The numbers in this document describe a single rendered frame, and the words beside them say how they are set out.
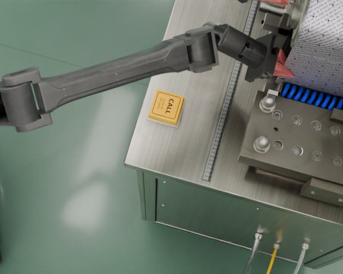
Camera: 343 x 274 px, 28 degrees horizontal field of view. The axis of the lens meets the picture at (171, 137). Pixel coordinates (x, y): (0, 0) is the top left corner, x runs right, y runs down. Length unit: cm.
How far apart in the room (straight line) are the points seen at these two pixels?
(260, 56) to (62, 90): 43
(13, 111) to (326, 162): 69
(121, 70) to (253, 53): 29
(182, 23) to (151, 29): 99
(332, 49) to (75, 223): 141
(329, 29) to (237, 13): 47
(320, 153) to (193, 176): 30
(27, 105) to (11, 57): 146
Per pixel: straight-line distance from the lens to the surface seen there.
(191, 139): 164
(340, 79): 151
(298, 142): 154
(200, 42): 140
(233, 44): 143
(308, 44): 139
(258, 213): 177
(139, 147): 164
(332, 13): 135
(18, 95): 128
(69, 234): 252
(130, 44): 271
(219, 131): 165
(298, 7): 137
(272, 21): 151
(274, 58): 147
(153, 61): 136
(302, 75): 153
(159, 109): 164
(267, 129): 153
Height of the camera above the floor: 248
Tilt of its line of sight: 74 degrees down
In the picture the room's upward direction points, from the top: 5 degrees clockwise
